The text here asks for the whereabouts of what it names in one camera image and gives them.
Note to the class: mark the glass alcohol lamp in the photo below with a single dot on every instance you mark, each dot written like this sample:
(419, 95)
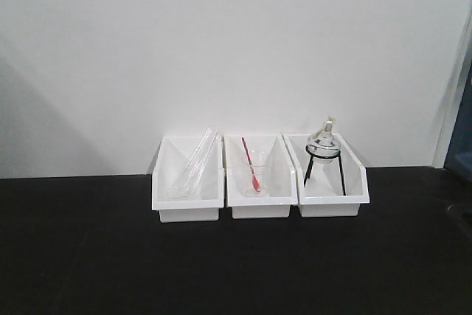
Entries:
(322, 145)

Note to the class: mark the clear glass tubes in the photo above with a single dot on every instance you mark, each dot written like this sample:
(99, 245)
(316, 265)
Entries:
(187, 183)

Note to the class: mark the clear glass beaker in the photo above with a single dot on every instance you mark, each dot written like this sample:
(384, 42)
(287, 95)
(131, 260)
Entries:
(255, 174)

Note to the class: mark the right white plastic bin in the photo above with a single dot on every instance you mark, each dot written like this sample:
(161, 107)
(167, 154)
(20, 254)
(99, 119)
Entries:
(335, 189)

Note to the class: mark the left white plastic bin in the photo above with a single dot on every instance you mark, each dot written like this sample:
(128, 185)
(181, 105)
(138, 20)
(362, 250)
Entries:
(174, 153)

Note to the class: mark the white plastic bin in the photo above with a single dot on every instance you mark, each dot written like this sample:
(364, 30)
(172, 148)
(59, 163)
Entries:
(335, 189)
(174, 153)
(282, 193)

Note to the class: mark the black metal tripod stand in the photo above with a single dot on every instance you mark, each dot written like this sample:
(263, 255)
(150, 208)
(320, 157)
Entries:
(309, 169)

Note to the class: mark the red stirring spatula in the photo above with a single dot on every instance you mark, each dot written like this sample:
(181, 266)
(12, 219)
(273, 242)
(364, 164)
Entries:
(254, 181)

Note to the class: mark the middle white plastic bin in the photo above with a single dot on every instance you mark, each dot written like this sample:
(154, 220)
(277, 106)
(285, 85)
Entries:
(282, 193)

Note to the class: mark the blue cabinet at right edge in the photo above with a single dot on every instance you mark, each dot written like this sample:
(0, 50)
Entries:
(458, 158)

